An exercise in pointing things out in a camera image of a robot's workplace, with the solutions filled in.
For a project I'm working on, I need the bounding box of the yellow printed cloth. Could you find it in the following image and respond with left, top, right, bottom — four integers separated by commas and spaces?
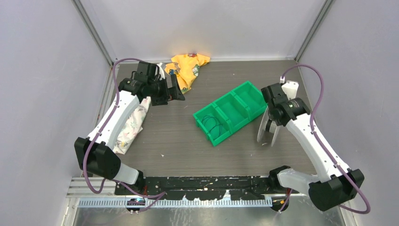
164, 53, 210, 94

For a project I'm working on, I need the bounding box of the white floral cloth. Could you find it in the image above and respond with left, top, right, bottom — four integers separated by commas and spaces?
113, 97, 152, 154

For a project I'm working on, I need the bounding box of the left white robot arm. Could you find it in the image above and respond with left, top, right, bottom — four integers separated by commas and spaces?
74, 61, 185, 195

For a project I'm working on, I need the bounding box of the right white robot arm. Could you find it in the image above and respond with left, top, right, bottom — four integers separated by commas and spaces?
257, 81, 365, 211

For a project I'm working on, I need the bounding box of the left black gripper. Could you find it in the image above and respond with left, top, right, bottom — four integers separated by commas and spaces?
148, 74, 185, 106

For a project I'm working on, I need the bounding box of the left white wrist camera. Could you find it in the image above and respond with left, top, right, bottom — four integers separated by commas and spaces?
157, 62, 166, 80

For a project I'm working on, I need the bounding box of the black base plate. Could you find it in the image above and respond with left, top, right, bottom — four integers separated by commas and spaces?
115, 176, 288, 201

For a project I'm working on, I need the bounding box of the clear plastic cable spool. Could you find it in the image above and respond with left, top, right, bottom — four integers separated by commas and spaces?
257, 107, 282, 146

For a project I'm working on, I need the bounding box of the slotted metal rail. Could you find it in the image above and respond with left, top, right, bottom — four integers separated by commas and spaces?
78, 197, 272, 208

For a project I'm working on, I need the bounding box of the green three-compartment bin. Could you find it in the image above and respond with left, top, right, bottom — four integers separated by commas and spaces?
193, 81, 267, 146

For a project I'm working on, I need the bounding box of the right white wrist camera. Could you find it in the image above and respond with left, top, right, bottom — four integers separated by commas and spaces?
280, 77, 299, 100

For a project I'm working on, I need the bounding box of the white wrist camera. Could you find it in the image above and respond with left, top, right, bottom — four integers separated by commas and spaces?
280, 77, 299, 100
157, 62, 166, 80

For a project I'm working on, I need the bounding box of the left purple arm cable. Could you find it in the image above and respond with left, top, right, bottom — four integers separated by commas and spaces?
81, 58, 167, 213

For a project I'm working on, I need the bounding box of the thin dark wire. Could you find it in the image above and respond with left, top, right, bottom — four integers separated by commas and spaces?
201, 115, 224, 140

